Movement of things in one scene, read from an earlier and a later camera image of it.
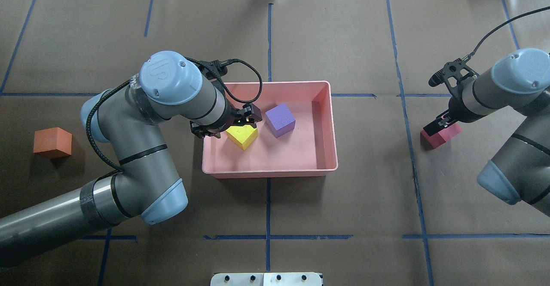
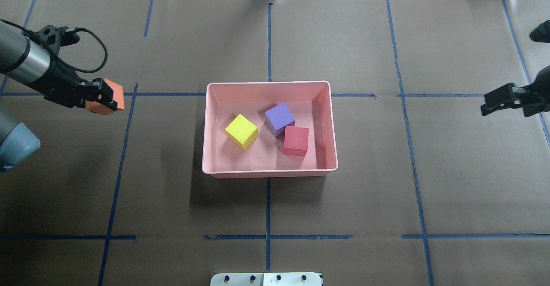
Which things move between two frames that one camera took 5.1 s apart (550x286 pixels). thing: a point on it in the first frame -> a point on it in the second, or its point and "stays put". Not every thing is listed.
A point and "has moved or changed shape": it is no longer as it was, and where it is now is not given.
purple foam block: (279, 120) stays put
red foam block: (434, 141) -> (296, 141)
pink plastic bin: (309, 149) stays put
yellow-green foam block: (242, 135) stays put
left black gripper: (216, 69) -> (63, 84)
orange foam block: (53, 143) has moved or changed shape
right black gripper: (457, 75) -> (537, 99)
